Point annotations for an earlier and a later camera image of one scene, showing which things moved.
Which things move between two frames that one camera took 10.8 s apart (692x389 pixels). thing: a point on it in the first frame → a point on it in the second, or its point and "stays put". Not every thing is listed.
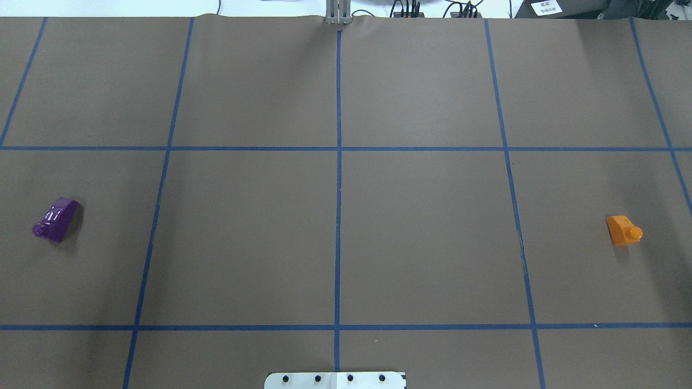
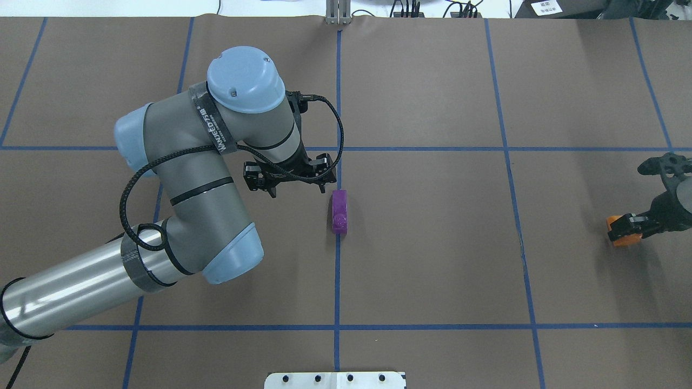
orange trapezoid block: x=622 y=231 stays put
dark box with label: x=561 y=9 stays put
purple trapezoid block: x=57 y=220 → x=339 y=211
